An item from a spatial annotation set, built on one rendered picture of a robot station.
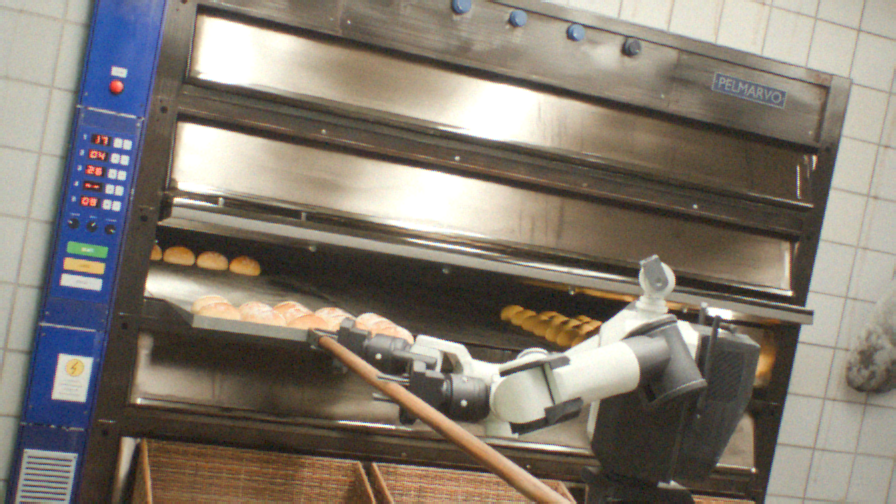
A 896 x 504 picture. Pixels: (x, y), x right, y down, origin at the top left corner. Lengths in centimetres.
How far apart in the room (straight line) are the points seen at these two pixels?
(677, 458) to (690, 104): 133
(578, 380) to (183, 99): 131
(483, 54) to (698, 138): 68
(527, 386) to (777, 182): 168
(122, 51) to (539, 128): 107
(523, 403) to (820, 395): 185
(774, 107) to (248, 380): 166
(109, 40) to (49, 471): 101
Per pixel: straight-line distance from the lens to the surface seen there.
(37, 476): 308
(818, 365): 383
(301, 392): 316
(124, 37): 297
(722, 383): 243
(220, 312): 278
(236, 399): 311
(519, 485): 183
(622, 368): 218
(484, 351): 329
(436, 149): 318
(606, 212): 341
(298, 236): 293
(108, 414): 309
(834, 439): 393
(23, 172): 299
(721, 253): 359
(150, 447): 308
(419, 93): 316
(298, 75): 306
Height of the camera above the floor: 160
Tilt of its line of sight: 3 degrees down
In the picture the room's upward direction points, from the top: 11 degrees clockwise
